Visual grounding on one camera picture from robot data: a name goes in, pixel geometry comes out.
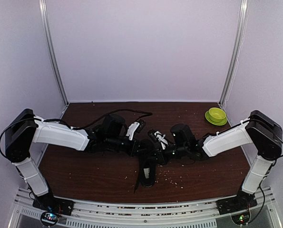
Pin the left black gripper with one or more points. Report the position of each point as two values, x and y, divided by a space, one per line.
133 150

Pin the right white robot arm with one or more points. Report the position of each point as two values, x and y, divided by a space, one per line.
257 129

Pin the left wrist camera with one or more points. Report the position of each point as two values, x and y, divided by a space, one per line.
135 127

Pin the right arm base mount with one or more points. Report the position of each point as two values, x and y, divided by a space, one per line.
239 209

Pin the black sneaker shoe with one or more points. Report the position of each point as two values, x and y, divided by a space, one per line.
146 147

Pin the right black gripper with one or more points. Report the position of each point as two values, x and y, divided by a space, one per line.
162 159

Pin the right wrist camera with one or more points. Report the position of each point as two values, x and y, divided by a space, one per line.
158 137

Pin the right aluminium frame post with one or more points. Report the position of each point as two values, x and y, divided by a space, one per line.
238 42

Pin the left aluminium frame post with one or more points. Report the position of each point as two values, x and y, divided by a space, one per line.
52 55

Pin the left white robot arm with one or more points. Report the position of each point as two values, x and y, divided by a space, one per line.
27 128

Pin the aluminium frame post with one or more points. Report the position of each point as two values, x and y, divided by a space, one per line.
52 55
238 42

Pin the green bowl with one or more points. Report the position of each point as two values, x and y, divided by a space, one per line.
216 116

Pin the front aluminium rail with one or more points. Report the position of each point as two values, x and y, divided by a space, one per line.
191 214

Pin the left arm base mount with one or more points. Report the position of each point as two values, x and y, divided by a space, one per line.
52 215

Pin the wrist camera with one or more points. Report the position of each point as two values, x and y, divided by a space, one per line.
158 137
135 127

